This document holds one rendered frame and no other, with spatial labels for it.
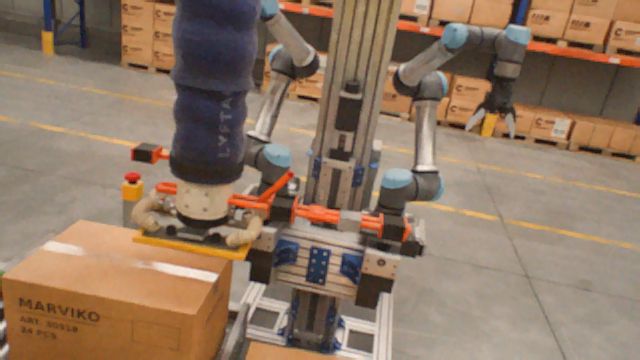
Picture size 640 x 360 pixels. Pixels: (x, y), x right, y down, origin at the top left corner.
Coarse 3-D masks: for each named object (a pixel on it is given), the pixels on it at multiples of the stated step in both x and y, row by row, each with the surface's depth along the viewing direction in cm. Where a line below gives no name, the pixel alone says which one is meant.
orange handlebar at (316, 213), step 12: (168, 156) 175; (168, 192) 149; (240, 204) 148; (252, 204) 148; (264, 204) 148; (300, 204) 152; (312, 204) 153; (300, 216) 148; (312, 216) 148; (324, 216) 148; (336, 216) 148; (372, 228) 147; (408, 228) 148
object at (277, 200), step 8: (272, 200) 149; (280, 200) 151; (288, 200) 152; (296, 200) 150; (272, 208) 146; (280, 208) 146; (288, 208) 145; (272, 216) 147; (280, 216) 147; (288, 216) 147
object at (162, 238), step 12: (144, 228) 148; (168, 228) 145; (132, 240) 143; (144, 240) 142; (156, 240) 143; (168, 240) 143; (180, 240) 144; (192, 240) 145; (204, 240) 146; (216, 240) 145; (192, 252) 143; (204, 252) 142; (216, 252) 142; (228, 252) 142; (240, 252) 143
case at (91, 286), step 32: (96, 224) 181; (32, 256) 157; (64, 256) 159; (96, 256) 162; (128, 256) 164; (160, 256) 167; (192, 256) 170; (32, 288) 145; (64, 288) 144; (96, 288) 146; (128, 288) 148; (160, 288) 151; (192, 288) 153; (224, 288) 174; (32, 320) 150; (64, 320) 148; (96, 320) 147; (128, 320) 145; (160, 320) 144; (192, 320) 143; (224, 320) 185; (32, 352) 154; (64, 352) 153; (96, 352) 151; (128, 352) 150; (160, 352) 148; (192, 352) 147
